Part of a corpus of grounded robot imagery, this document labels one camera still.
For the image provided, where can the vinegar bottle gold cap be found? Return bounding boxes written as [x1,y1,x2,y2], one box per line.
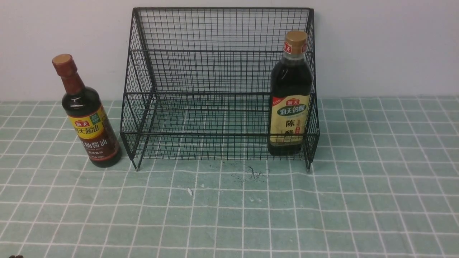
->
[267,30,313,156]

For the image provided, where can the soy sauce bottle red cap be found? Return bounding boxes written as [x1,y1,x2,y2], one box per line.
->
[51,54,122,168]

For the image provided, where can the green checkered tablecloth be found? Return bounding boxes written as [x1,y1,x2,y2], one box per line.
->
[0,96,459,258]

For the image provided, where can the black wire mesh shelf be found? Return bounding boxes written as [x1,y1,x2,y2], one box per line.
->
[120,7,320,172]

